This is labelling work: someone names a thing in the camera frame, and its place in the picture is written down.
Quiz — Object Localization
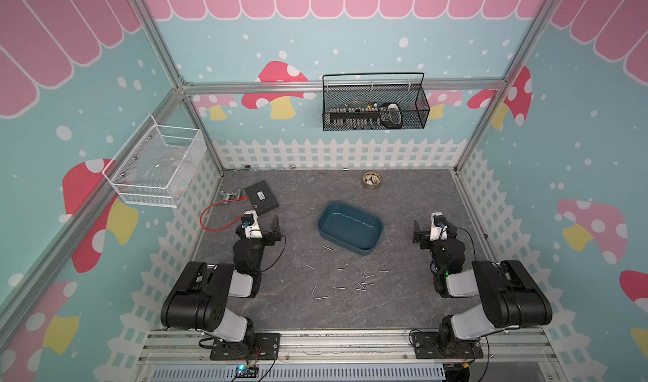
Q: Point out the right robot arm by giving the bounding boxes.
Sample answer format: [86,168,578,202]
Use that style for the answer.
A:
[408,213,553,361]

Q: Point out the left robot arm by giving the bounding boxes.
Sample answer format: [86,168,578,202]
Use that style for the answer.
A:
[160,218,283,361]

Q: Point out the black power adapter box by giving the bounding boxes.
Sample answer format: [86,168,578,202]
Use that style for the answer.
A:
[243,180,279,216]

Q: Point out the teal plastic storage box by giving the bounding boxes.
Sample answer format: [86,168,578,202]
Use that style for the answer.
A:
[317,202,384,255]

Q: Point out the brown tape roll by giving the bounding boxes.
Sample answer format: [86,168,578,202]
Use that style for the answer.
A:
[361,172,382,189]

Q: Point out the small green circuit board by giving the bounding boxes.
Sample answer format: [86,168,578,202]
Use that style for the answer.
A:
[234,364,259,379]

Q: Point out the items in black basket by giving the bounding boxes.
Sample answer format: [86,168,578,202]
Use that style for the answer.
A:
[322,103,404,130]

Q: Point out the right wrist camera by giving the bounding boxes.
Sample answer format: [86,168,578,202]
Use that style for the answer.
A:
[430,212,448,241]

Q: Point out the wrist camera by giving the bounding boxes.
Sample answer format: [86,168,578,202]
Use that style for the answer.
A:
[236,211,263,239]
[430,212,448,241]

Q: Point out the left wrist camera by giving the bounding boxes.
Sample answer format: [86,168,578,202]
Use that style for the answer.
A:
[236,211,263,239]

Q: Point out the red cable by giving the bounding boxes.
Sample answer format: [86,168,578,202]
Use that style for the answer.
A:
[199,195,250,233]

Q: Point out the silver metal bracket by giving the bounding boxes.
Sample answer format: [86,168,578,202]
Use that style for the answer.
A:
[219,189,247,204]

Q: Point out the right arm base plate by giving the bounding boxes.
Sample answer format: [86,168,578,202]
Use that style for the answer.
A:
[408,329,484,362]

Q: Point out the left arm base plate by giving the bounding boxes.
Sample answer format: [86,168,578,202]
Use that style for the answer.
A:
[209,333,282,361]

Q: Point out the white wire basket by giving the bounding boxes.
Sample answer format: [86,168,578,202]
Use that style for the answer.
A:
[103,115,207,208]

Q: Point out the aluminium front rail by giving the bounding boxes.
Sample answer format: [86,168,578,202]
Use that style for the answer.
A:
[135,328,559,366]

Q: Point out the black wire mesh basket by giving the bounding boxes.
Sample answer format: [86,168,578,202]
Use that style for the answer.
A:
[322,72,430,131]

